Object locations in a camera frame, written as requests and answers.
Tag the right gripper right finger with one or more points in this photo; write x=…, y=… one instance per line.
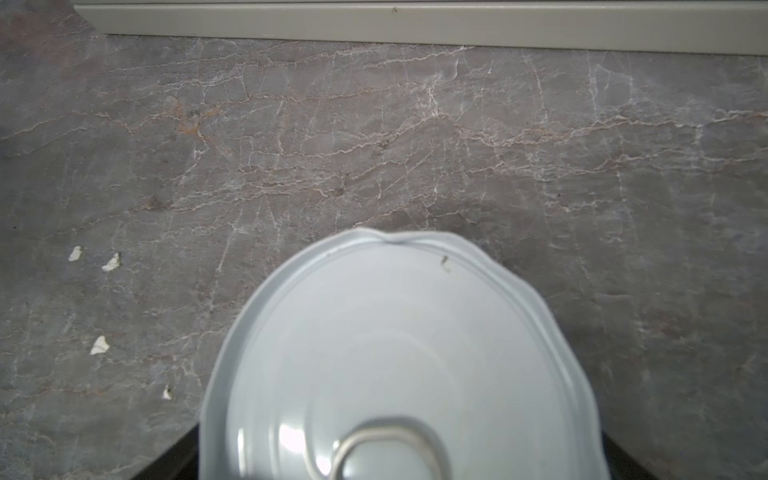
x=621, y=465

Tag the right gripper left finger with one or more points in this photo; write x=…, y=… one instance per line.
x=179, y=462

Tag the grey metal cabinet counter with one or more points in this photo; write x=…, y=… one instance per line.
x=700, y=27

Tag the teal label can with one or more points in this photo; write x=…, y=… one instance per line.
x=413, y=355

